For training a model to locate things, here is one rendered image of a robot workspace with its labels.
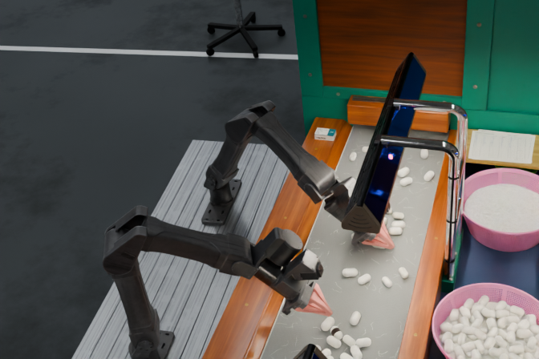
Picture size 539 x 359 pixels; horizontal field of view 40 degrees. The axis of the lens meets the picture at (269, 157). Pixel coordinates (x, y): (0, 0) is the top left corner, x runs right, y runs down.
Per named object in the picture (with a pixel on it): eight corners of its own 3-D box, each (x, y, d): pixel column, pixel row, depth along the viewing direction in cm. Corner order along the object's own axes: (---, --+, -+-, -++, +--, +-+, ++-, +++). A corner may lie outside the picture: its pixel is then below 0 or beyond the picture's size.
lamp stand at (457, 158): (377, 281, 191) (372, 141, 165) (391, 229, 206) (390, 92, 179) (453, 293, 185) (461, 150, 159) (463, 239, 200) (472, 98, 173)
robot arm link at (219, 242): (253, 234, 164) (119, 199, 154) (258, 263, 157) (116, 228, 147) (232, 272, 170) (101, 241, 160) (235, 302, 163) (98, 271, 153)
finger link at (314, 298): (345, 292, 168) (312, 268, 167) (337, 316, 163) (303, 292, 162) (327, 304, 173) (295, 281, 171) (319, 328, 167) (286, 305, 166)
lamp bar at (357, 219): (341, 230, 155) (339, 203, 151) (396, 74, 201) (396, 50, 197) (379, 235, 153) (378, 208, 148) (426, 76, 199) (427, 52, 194)
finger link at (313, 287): (342, 300, 166) (309, 276, 165) (334, 324, 161) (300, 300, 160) (325, 312, 171) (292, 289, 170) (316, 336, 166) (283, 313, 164)
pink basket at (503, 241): (496, 275, 189) (499, 248, 183) (435, 214, 209) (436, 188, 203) (580, 237, 196) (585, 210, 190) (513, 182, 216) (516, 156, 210)
